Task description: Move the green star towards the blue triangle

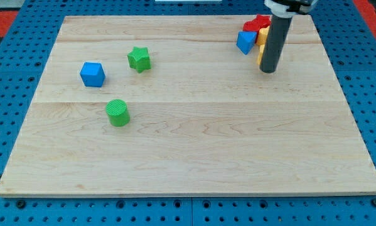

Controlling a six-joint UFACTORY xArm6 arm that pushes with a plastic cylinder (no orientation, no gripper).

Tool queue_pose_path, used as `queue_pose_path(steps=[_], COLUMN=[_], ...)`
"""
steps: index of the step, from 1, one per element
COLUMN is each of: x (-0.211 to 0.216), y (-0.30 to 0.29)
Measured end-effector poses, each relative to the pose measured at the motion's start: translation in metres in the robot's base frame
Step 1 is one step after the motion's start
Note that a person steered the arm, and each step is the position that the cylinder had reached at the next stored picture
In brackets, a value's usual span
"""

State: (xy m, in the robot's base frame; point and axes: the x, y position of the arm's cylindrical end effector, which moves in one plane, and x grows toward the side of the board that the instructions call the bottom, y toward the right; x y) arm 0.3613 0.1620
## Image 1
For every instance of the green cylinder block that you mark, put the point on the green cylinder block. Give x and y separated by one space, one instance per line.
117 113

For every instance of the red block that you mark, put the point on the red block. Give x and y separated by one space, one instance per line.
259 22

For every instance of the yellow block lower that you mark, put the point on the yellow block lower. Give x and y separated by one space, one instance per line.
260 54

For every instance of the yellow block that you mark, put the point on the yellow block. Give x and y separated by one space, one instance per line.
260 54
262 36

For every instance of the blue pegboard base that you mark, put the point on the blue pegboard base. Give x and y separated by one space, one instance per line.
350 46

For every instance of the blue cube block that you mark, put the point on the blue cube block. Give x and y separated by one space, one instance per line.
92 74

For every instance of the green star block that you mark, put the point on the green star block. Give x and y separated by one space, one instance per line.
139 59

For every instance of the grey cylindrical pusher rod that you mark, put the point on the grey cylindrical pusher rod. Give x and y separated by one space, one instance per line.
274 43

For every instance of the blue triangle block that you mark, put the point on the blue triangle block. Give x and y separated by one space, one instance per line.
246 40

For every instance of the yellow block upper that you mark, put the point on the yellow block upper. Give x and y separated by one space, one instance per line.
262 36

